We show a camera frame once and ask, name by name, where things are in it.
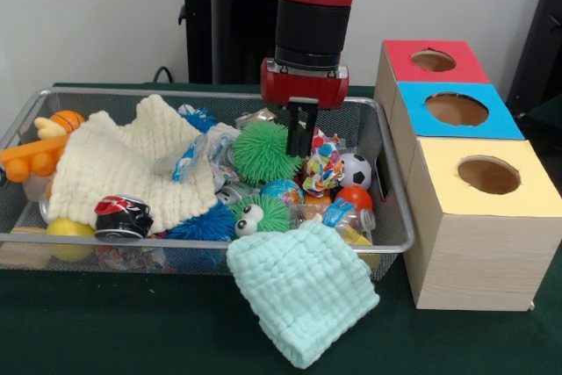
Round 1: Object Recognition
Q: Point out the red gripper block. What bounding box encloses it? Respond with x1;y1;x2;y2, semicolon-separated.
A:
259;57;350;157

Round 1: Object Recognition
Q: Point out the multicolour polka dot cloth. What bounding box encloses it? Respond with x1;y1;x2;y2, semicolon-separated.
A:
301;126;347;198

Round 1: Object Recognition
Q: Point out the mint green waffle cloth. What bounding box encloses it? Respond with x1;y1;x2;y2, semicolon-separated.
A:
226;220;381;370

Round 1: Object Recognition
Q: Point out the cream waffle cloth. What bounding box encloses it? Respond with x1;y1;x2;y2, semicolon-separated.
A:
47;93;220;234

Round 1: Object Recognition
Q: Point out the wooden box with three holes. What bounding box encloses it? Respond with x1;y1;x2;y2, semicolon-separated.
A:
373;40;562;312

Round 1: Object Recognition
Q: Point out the shallow clear mesh bin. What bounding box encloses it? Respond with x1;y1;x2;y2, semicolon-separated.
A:
0;88;416;282

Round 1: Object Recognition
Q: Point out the green spiky rubber ball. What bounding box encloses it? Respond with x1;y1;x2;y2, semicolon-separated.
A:
231;121;305;187

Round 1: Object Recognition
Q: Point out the small globe ball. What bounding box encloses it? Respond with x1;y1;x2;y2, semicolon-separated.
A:
261;179;306;207

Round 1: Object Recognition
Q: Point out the small soccer ball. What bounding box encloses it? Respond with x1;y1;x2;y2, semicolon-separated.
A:
339;153;373;191

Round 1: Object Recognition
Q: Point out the green spiky ball with eyes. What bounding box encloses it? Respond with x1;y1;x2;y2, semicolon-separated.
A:
230;193;292;239

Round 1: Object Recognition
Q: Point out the orange ball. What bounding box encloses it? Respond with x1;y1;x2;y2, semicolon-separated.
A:
335;185;374;214

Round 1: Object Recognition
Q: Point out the blue spiky rubber ball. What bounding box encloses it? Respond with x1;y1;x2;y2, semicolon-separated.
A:
165;203;237;242

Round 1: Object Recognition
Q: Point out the crushed black red can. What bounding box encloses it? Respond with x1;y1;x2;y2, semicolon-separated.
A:
95;193;155;242

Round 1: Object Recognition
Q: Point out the dark green table cloth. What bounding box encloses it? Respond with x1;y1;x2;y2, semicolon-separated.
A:
524;93;562;165
0;82;562;375

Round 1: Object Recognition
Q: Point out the black upright panel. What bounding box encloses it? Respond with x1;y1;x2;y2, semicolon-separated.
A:
504;0;562;106

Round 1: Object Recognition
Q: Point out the orange plastic toy block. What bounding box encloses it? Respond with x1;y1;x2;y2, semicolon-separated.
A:
0;133;71;184

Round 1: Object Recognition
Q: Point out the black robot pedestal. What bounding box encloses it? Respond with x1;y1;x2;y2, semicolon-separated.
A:
169;0;282;85

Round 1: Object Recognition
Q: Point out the black looped cable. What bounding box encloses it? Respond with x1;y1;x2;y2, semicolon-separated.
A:
152;66;177;84

